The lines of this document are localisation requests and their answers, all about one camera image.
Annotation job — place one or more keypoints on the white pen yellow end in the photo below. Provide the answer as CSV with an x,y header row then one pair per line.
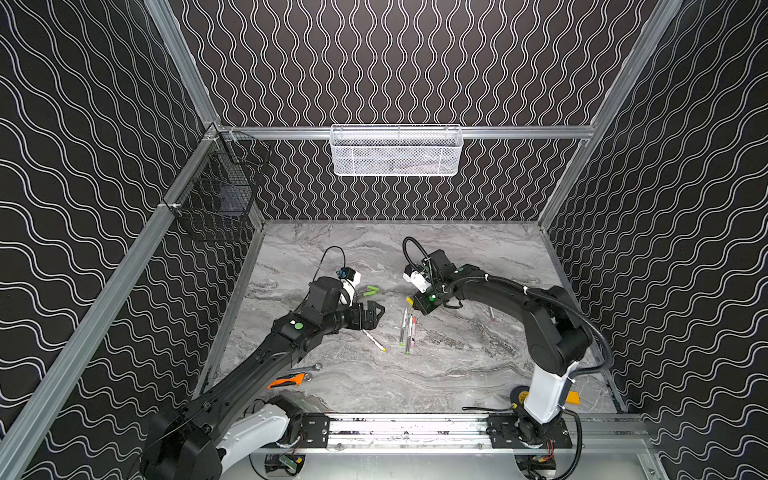
x,y
378,345

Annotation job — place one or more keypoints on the white pen light green end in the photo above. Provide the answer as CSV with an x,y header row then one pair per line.
x,y
403,327

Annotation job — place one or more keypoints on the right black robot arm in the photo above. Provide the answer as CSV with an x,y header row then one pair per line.
x,y
562,342

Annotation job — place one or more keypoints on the orange handled pliers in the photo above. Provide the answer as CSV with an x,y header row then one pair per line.
x,y
295,379

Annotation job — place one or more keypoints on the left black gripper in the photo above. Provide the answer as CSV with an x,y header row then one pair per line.
x,y
369,314

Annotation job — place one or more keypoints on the silver wrench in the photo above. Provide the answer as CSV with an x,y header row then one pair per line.
x,y
305,369

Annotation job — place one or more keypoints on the white wire mesh basket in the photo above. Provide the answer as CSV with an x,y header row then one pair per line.
x,y
389,150

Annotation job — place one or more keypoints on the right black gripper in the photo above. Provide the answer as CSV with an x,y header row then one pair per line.
x,y
424,301

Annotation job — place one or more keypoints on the black wire mesh basket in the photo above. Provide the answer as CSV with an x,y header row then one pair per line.
x,y
216,205

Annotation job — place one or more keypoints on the yellow black tape measure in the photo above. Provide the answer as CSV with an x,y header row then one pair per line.
x,y
518,396

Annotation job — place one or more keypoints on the pink pen red tip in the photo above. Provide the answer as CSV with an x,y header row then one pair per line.
x,y
415,322

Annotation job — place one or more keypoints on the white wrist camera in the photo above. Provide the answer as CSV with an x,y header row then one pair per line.
x,y
416,277
350,279

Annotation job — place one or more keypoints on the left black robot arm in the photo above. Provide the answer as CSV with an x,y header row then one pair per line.
x,y
210,434

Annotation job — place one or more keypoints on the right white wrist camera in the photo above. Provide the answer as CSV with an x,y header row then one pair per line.
x,y
416,277

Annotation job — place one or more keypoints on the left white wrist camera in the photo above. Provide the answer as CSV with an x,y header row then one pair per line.
x,y
350,279

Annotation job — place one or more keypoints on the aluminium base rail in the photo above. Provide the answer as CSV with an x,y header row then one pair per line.
x,y
408,432

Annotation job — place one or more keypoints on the yellow block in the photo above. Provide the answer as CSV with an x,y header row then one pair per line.
x,y
573,398

